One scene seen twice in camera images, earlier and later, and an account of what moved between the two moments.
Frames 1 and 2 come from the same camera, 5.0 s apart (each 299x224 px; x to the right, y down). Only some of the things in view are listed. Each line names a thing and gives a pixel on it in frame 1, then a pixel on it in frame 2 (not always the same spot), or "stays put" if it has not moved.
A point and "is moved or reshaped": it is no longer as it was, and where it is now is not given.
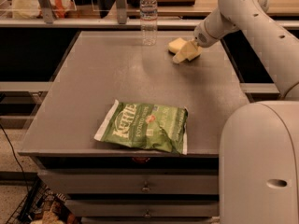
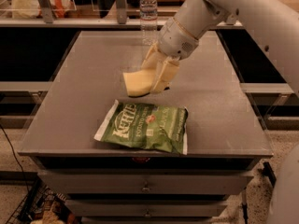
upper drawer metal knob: (146, 189) stays put
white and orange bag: (25, 5) stays put
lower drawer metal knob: (147, 215) stays put
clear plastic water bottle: (149, 17) stays put
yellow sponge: (176, 46) is moved or reshaped
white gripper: (202, 37) -> (176, 40)
